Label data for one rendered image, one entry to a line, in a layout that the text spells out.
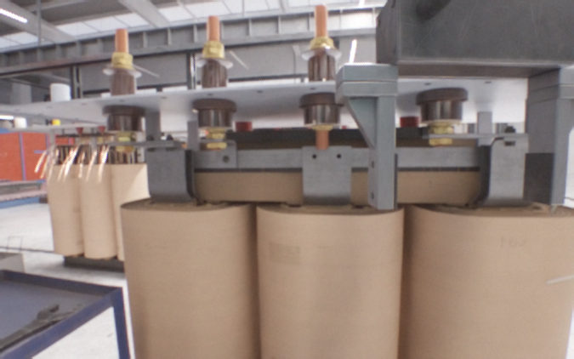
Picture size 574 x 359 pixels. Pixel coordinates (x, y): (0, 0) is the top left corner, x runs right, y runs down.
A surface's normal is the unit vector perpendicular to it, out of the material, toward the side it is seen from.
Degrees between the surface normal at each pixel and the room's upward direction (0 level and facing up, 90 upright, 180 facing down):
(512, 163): 90
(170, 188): 90
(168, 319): 90
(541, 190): 90
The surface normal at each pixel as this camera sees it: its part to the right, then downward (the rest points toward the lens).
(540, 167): -1.00, 0.01
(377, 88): 0.00, 0.09
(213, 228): 0.36, 0.07
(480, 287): -0.31, 0.09
